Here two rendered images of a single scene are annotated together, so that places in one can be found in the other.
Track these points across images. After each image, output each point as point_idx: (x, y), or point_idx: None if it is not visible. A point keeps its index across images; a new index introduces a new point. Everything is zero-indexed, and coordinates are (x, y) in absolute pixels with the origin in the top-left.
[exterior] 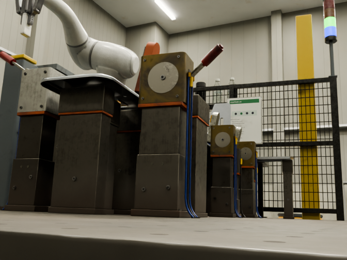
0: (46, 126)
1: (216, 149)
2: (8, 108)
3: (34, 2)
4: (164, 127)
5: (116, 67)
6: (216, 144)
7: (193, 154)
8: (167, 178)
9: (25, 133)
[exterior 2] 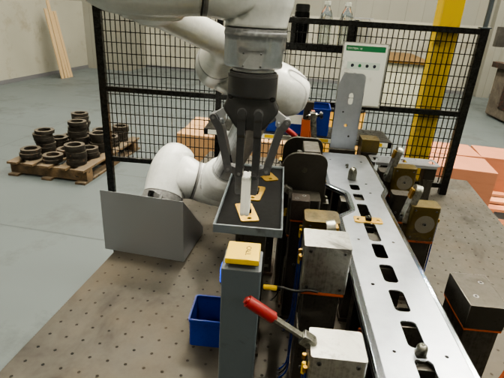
0: None
1: (413, 234)
2: (238, 337)
3: (267, 160)
4: None
5: (283, 109)
6: (415, 229)
7: (481, 367)
8: None
9: None
